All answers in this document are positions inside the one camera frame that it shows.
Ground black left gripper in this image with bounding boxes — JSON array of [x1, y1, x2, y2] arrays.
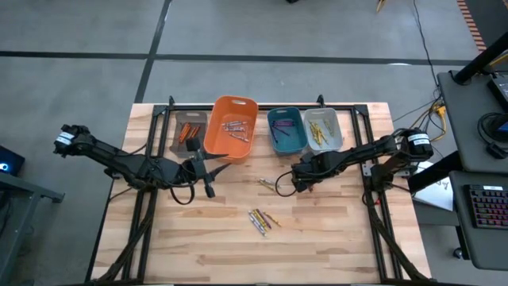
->
[[183, 137, 231, 199]]

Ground brown plastic bin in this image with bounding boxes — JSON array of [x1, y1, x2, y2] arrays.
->
[[170, 110, 209, 159]]

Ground teal plastic bin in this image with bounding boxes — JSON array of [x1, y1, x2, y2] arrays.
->
[[266, 106, 309, 157]]

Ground orange plastic bin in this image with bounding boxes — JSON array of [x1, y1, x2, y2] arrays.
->
[[202, 95, 260, 165]]

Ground light grey plastic bin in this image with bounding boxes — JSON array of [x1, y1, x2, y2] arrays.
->
[[302, 106, 344, 155]]

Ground black metal beam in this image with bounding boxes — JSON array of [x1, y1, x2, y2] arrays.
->
[[407, 150, 454, 194]]

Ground white paper sheet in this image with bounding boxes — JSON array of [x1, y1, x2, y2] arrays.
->
[[412, 158, 455, 212]]

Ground grey desk top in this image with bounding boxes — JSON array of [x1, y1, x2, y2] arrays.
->
[[436, 69, 508, 175], [448, 170, 508, 272]]

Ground black backlit keyboard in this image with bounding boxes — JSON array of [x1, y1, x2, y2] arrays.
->
[[468, 184, 508, 230]]

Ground black box with blue light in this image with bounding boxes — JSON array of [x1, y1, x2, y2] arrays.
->
[[0, 145, 26, 178]]

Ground grey metal table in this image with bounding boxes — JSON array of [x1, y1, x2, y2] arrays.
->
[[0, 171, 67, 286]]

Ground black electronic device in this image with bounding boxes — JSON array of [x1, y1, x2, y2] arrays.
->
[[486, 72, 508, 113]]

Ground orange striped floor tape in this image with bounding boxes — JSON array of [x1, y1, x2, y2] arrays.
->
[[456, 0, 487, 53]]

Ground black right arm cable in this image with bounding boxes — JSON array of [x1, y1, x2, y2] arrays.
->
[[274, 170, 298, 199]]

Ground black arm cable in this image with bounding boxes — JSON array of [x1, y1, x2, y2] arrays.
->
[[168, 183, 197, 207], [274, 170, 298, 199]]

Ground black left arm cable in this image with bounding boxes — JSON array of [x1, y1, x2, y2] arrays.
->
[[168, 183, 197, 207]]

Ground black cable with red plug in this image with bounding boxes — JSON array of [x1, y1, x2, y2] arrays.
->
[[360, 189, 382, 208]]

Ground black aluminium table frame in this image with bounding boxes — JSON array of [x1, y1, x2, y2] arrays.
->
[[90, 102, 436, 286]]

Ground yellow cable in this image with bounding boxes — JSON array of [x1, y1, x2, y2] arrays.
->
[[398, 102, 448, 151]]

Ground long black floor cable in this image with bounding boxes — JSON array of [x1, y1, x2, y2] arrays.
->
[[412, 0, 442, 91]]

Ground black metal post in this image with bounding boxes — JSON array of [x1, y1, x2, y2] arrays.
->
[[452, 30, 508, 86]]

